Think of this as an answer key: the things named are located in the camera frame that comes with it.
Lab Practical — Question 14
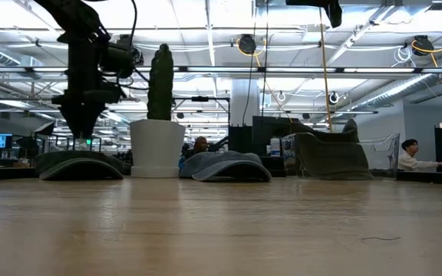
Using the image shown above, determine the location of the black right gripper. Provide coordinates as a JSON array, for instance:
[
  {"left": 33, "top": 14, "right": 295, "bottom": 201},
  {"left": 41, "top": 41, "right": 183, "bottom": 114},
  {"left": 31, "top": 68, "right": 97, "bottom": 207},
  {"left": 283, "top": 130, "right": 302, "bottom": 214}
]
[{"left": 285, "top": 0, "right": 343, "bottom": 28}]

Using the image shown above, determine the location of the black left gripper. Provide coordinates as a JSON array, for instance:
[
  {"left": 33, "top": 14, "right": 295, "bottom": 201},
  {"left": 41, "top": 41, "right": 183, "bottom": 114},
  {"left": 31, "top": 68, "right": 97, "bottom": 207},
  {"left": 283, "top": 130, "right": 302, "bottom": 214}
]
[{"left": 51, "top": 88, "right": 127, "bottom": 138}]

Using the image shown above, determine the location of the dark grey baseball cap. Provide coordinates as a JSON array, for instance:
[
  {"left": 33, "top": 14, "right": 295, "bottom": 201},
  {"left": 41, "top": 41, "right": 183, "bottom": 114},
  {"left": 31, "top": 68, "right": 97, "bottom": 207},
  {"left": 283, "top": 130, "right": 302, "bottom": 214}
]
[
  {"left": 35, "top": 149, "right": 125, "bottom": 181},
  {"left": 289, "top": 118, "right": 360, "bottom": 143},
  {"left": 292, "top": 132, "right": 374, "bottom": 180}
]

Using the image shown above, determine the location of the grey blue baseball cap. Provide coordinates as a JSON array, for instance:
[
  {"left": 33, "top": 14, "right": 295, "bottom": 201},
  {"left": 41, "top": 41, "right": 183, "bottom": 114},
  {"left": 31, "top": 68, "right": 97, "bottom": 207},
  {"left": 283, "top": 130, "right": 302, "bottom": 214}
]
[{"left": 178, "top": 150, "right": 272, "bottom": 183}]

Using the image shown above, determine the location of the tall green cactus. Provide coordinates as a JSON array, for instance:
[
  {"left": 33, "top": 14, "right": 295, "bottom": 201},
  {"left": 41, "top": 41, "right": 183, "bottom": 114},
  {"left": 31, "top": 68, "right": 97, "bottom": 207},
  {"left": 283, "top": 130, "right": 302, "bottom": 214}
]
[{"left": 147, "top": 43, "right": 175, "bottom": 122}]

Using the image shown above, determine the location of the person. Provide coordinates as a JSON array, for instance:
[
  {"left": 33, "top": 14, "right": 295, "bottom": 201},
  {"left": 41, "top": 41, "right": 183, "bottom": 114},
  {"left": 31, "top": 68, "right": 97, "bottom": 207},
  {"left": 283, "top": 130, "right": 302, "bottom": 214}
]
[
  {"left": 180, "top": 136, "right": 210, "bottom": 169},
  {"left": 397, "top": 138, "right": 442, "bottom": 172}
]

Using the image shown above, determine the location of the long ceiling light strip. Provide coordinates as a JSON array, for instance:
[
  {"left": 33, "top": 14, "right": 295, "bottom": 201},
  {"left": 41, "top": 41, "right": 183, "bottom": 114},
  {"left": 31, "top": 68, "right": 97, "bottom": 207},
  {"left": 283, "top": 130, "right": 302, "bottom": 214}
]
[{"left": 0, "top": 65, "right": 442, "bottom": 74}]

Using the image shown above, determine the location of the large black monitor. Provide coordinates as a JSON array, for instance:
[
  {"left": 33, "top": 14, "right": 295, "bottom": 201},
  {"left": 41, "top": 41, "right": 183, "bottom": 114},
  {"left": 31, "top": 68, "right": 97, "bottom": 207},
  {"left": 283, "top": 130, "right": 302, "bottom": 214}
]
[{"left": 251, "top": 115, "right": 297, "bottom": 146}]

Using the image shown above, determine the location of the white bottle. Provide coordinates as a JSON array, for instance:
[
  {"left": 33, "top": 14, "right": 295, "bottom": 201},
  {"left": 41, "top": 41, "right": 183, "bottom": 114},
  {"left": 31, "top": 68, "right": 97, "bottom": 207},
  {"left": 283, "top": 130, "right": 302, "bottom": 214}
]
[{"left": 269, "top": 137, "right": 282, "bottom": 157}]

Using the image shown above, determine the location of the clear plastic bin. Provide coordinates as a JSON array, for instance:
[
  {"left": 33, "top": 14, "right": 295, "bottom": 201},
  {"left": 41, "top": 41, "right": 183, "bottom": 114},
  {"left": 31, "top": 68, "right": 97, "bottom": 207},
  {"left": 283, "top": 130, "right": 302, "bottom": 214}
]
[{"left": 281, "top": 132, "right": 401, "bottom": 180}]

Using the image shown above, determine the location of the black box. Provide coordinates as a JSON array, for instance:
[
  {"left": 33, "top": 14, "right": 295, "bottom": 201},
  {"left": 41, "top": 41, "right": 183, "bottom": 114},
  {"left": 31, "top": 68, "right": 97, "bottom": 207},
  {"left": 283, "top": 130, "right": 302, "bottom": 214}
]
[{"left": 227, "top": 125, "right": 253, "bottom": 154}]

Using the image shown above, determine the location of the thin dark thread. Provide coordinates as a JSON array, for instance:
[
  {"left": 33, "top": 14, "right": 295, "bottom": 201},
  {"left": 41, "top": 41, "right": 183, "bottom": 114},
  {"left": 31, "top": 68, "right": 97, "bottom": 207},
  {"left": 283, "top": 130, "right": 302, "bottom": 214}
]
[{"left": 361, "top": 235, "right": 401, "bottom": 242}]

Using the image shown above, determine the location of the white ceiling cable bundle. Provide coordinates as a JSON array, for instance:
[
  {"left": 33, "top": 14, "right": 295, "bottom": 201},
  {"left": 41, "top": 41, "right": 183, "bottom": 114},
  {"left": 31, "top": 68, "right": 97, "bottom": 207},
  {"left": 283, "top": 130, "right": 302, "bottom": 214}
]
[{"left": 392, "top": 44, "right": 414, "bottom": 68}]

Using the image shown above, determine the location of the black ceiling cable reel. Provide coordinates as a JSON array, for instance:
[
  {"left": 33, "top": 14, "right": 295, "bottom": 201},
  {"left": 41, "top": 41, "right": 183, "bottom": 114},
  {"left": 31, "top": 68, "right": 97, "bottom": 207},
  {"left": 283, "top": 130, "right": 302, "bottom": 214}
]
[
  {"left": 411, "top": 34, "right": 436, "bottom": 58},
  {"left": 237, "top": 33, "right": 258, "bottom": 55},
  {"left": 117, "top": 33, "right": 145, "bottom": 66}
]

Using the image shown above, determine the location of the black hanging cable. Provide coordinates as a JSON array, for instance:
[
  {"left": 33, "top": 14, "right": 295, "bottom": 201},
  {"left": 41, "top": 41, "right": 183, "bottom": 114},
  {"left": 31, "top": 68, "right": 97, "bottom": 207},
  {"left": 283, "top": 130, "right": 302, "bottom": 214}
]
[{"left": 261, "top": 0, "right": 270, "bottom": 120}]

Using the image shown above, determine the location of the black table edge rail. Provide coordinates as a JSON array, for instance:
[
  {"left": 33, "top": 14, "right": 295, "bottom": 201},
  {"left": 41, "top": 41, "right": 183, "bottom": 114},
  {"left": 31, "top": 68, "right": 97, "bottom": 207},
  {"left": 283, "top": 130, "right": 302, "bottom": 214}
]
[{"left": 0, "top": 166, "right": 442, "bottom": 187}]

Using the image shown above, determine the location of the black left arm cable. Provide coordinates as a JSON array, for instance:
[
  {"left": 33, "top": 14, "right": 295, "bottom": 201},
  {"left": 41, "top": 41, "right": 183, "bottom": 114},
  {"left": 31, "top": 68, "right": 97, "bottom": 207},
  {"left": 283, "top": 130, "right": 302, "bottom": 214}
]
[{"left": 127, "top": 0, "right": 137, "bottom": 39}]

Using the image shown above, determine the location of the black metal frame rig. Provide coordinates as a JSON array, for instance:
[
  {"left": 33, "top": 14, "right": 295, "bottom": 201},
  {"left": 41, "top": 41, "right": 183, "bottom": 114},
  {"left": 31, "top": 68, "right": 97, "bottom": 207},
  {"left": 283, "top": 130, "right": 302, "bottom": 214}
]
[{"left": 168, "top": 95, "right": 232, "bottom": 136}]

